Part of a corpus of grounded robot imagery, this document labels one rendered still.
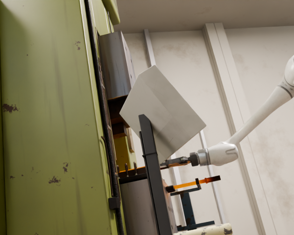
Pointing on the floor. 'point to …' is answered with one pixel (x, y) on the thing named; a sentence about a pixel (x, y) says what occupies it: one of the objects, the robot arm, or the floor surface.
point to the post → (155, 176)
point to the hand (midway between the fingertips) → (160, 165)
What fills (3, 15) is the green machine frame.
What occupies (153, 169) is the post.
